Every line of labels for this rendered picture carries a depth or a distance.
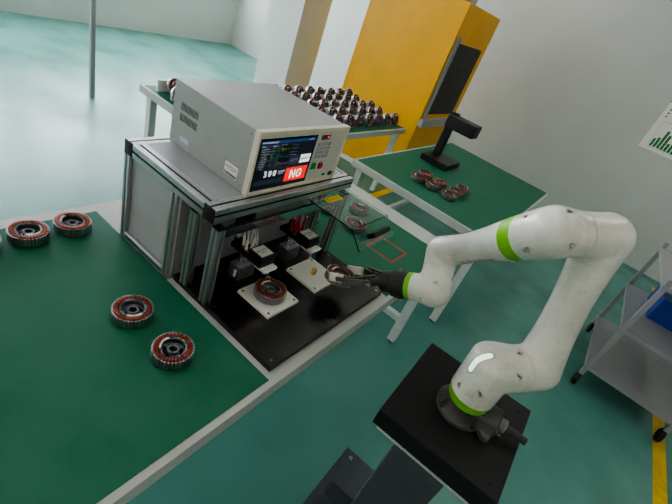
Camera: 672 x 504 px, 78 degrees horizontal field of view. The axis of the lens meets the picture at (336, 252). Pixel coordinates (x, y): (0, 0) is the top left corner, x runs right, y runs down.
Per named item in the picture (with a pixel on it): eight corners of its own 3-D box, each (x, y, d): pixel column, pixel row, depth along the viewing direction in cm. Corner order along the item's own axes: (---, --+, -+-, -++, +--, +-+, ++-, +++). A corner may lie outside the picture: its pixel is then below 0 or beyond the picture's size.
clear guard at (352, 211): (393, 235, 158) (399, 222, 155) (359, 252, 140) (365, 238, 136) (330, 193, 170) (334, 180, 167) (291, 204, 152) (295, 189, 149)
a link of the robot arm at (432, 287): (441, 306, 122) (450, 314, 131) (450, 266, 125) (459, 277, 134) (398, 297, 130) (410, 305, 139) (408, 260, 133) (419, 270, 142)
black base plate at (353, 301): (380, 295, 168) (382, 291, 167) (269, 372, 120) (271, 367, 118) (298, 234, 186) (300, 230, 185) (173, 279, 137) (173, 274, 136)
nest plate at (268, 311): (297, 302, 145) (298, 300, 144) (267, 319, 133) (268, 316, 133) (268, 278, 150) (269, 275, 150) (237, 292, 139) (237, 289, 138)
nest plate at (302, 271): (337, 280, 163) (338, 278, 163) (314, 293, 152) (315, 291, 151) (310, 259, 169) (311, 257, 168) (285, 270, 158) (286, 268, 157)
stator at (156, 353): (201, 349, 118) (203, 340, 116) (178, 378, 108) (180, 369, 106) (165, 333, 118) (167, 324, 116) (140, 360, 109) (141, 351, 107)
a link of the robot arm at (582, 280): (560, 399, 116) (662, 227, 94) (515, 404, 110) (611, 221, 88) (529, 367, 127) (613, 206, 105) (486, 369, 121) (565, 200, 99)
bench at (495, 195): (506, 255, 430) (549, 193, 391) (436, 328, 289) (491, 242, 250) (420, 202, 472) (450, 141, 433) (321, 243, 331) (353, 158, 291)
